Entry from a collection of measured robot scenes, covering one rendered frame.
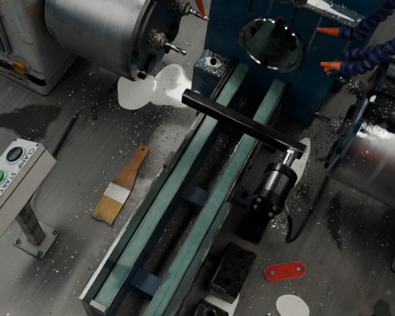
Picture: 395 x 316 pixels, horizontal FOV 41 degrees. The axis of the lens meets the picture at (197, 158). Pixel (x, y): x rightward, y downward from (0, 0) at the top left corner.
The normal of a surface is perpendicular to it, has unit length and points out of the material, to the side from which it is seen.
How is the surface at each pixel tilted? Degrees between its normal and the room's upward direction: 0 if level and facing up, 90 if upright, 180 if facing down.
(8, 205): 61
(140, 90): 0
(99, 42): 77
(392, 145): 47
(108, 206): 1
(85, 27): 66
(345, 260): 0
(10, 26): 90
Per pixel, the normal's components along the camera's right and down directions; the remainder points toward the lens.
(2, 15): -0.45, 0.77
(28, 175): 0.82, 0.17
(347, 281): 0.09, -0.46
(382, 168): -0.38, 0.51
